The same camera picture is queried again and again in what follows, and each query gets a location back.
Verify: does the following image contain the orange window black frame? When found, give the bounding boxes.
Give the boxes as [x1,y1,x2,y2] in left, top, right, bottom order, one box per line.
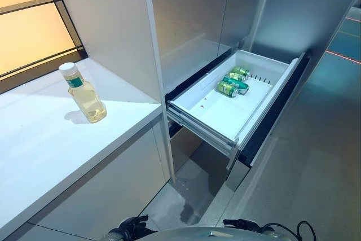
[0,0,89,95]

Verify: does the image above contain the white counter cabinet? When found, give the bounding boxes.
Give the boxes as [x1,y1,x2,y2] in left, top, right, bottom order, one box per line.
[0,57,170,241]

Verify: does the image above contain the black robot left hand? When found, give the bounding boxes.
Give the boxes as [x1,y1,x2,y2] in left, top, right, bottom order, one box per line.
[116,214,149,238]

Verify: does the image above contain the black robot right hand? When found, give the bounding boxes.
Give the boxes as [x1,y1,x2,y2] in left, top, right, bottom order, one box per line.
[222,218,268,235]

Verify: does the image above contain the stainless steel fridge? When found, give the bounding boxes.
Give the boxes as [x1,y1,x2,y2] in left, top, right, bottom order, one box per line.
[146,0,361,194]

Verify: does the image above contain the white tall cabinet panel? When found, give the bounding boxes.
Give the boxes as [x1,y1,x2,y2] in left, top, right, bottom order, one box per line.
[49,0,177,184]

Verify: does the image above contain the yellow drink bottle white cap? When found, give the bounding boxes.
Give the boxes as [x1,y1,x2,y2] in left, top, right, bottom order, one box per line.
[58,62,108,124]

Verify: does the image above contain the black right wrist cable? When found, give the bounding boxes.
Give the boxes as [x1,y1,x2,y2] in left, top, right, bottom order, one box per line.
[281,220,314,238]

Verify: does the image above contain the grey robot torso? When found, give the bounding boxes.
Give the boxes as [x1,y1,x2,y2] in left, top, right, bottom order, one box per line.
[140,225,271,241]

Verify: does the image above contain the white fridge drawer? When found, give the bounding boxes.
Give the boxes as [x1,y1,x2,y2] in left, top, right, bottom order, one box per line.
[165,49,309,172]

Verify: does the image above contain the green drink can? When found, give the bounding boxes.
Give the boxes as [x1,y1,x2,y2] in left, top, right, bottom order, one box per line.
[216,81,240,99]
[231,66,252,80]
[222,75,250,95]

